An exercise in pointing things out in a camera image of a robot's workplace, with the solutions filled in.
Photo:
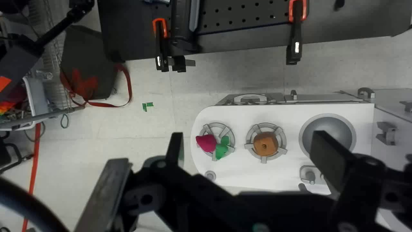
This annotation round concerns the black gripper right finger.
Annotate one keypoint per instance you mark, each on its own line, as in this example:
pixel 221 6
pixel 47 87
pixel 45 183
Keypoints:
pixel 329 161

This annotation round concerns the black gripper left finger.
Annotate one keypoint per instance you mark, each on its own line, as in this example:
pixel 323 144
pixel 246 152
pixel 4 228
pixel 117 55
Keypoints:
pixel 104 193

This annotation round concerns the silver toy sink bowl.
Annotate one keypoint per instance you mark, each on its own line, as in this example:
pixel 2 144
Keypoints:
pixel 328 122

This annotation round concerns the gray toy burner grate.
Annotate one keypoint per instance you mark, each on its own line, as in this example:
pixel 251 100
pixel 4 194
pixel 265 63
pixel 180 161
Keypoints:
pixel 275 129
pixel 215 127

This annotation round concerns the brown toy bread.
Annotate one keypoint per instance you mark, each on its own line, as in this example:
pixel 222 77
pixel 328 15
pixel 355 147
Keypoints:
pixel 264 144

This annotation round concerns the green floor tape piece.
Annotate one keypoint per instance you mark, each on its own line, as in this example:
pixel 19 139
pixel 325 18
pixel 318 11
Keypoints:
pixel 146 105

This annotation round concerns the white toy kitchen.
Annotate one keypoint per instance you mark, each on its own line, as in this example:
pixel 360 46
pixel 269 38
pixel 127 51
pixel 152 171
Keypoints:
pixel 239 116

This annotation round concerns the pink toy radish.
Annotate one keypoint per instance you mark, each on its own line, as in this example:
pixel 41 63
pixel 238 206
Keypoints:
pixel 206 143

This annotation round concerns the orange black clamp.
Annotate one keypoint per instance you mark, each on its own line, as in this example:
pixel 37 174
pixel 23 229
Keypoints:
pixel 159 42
pixel 295 38

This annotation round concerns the black perforated table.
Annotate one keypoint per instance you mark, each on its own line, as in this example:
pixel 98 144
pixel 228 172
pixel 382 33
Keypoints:
pixel 239 16

